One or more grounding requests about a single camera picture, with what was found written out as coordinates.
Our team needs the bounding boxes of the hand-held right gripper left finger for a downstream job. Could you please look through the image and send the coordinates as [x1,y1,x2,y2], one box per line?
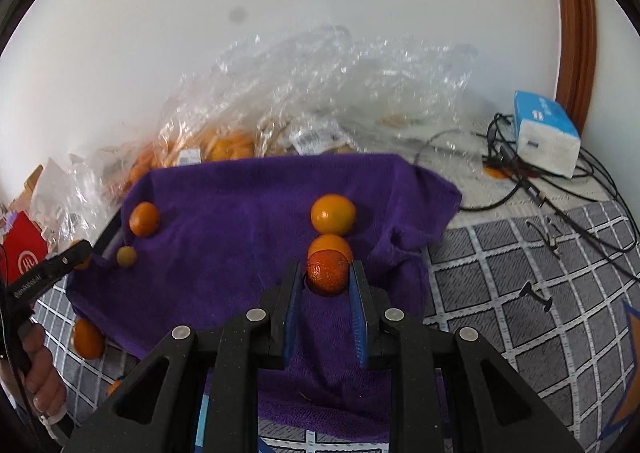
[65,260,307,453]

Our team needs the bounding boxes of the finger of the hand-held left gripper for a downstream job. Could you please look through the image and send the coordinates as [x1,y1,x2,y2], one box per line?
[45,239,94,280]

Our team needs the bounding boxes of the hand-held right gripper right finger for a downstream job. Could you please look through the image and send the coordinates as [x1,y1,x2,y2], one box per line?
[349,260,585,453]

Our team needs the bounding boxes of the brown wooden door frame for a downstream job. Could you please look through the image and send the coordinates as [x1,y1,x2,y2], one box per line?
[545,0,598,138]

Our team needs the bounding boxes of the blue white tissue pack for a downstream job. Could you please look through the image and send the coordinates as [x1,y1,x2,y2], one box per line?
[512,90,582,178]

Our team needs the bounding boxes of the tangled black cables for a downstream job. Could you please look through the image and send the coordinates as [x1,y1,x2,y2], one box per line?
[415,113,640,284]

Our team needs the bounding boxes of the small clear plastic bag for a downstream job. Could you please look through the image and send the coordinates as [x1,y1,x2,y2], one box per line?
[65,143,166,244]

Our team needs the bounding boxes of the purple towel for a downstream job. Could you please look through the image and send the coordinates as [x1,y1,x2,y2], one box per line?
[65,153,463,439]

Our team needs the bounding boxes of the small red-orange tangerine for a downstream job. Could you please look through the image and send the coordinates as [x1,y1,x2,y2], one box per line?
[306,249,351,297]

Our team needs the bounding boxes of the person's left hand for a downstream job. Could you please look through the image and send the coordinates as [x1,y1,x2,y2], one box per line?
[20,323,69,426]

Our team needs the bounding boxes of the red paper bag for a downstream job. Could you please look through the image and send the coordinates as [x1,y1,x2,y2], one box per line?
[0,211,51,286]

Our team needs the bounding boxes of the small black clip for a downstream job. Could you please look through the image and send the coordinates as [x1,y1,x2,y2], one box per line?
[520,282,553,311]
[525,218,563,259]

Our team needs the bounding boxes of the crumpled clear plastic bag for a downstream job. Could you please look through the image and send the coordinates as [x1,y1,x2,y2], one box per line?
[215,25,478,154]

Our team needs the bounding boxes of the white plastic bag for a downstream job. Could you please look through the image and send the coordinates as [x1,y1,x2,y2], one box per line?
[30,158,101,244]

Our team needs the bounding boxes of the clear plastic bag with oranges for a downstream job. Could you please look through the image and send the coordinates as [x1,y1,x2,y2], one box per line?
[125,78,361,184]

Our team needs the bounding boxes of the grey checked tablecloth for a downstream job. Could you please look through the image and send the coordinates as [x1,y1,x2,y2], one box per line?
[15,198,640,453]

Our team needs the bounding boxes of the black tray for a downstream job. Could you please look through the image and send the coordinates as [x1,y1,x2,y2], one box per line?
[92,208,126,266]

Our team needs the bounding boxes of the brown cardboard box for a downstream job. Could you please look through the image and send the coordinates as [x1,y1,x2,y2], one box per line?
[10,163,48,214]

